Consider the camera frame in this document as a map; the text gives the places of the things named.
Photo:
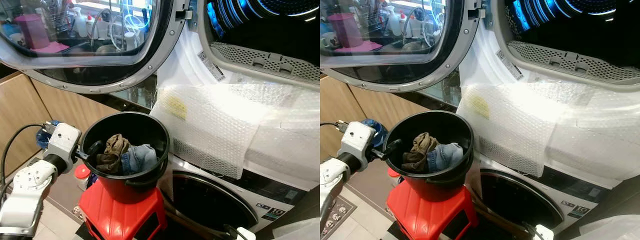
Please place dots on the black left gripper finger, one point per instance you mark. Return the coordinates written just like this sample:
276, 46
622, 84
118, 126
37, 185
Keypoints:
393, 146
96, 147

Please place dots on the blue plastic bin bag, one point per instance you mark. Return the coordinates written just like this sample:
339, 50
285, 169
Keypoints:
42, 137
375, 131

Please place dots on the clear bubble wrap sheet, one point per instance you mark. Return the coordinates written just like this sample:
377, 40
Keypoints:
225, 130
525, 130

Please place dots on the white tumble dryer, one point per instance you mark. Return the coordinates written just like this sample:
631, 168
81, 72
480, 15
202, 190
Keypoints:
482, 57
185, 57

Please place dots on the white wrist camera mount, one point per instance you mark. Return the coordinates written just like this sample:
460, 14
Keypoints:
246, 234
357, 140
544, 233
62, 142

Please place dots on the yellow sticker under bubble wrap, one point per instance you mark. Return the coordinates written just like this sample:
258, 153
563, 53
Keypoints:
479, 106
176, 105

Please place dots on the brown crumpled garment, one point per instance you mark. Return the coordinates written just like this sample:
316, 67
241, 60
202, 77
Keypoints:
420, 152
112, 155

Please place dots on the white barcode label sticker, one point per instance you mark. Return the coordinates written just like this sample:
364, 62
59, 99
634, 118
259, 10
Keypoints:
211, 66
510, 65

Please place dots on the blue denim garment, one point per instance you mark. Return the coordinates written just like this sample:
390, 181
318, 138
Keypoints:
142, 157
447, 156

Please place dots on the white washing machine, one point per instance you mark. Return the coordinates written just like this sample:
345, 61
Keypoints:
215, 200
520, 200

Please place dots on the red plastic stool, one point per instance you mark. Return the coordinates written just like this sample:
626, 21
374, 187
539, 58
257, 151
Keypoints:
117, 217
425, 217

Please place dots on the grey perforated lint filter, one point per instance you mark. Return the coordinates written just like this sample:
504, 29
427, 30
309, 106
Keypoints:
550, 56
250, 57

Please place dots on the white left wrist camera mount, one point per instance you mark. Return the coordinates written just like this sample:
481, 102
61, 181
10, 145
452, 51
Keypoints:
62, 142
357, 140

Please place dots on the white jar with red lid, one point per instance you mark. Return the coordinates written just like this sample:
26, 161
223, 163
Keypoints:
393, 173
82, 175

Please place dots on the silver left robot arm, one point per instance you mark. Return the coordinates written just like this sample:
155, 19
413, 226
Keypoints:
27, 192
330, 182

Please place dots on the black plastic bucket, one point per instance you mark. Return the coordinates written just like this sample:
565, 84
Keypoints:
127, 187
432, 186

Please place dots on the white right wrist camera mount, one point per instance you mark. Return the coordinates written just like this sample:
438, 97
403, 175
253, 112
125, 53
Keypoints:
544, 233
246, 234

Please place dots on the round glass dryer door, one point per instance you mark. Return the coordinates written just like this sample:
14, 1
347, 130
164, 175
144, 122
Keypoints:
165, 55
462, 55

